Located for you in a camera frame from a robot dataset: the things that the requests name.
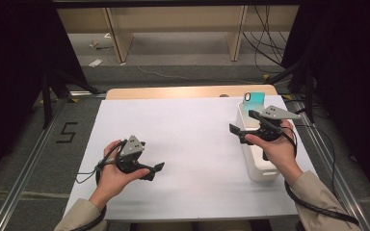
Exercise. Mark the aluminium floor rail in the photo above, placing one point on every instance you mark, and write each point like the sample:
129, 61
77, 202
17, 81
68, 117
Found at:
22, 179
330, 166

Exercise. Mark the light wooden shelf unit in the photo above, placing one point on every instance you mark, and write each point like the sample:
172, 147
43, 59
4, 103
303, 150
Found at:
179, 22

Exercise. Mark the white paper scrap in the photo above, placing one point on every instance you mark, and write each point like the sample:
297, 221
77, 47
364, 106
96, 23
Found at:
95, 63

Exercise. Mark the person's left hand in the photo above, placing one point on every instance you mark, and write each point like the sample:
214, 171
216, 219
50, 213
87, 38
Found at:
112, 186

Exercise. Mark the black stand legs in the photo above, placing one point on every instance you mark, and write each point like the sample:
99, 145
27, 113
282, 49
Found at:
47, 102
308, 93

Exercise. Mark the black curtain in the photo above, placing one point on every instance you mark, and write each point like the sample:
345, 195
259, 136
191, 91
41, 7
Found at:
350, 64
16, 64

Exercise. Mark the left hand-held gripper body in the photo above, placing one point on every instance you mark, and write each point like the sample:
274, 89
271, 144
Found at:
131, 149

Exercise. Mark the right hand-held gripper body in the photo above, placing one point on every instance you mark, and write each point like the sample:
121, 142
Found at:
277, 113

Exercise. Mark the white plastic storage box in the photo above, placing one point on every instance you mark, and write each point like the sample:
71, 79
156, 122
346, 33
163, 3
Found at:
260, 165

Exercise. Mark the person's right hand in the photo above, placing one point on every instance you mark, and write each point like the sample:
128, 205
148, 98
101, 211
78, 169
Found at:
282, 154

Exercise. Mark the white table mat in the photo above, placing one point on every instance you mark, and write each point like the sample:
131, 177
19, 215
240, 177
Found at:
189, 144

